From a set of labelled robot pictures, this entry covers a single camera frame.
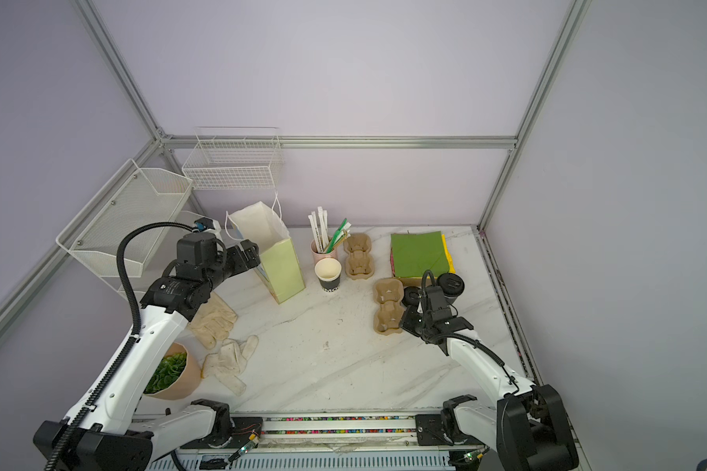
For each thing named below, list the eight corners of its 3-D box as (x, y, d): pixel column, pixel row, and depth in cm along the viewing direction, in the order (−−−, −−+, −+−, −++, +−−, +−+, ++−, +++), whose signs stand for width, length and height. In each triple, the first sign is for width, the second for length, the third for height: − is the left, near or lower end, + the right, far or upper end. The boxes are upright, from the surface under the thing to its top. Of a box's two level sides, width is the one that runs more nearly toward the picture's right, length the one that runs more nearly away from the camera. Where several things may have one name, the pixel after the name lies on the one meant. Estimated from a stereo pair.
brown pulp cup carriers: (342, 281, 106) (342, 274, 102) (345, 240, 119) (344, 232, 115) (374, 281, 106) (375, 274, 102) (373, 240, 119) (373, 233, 115)
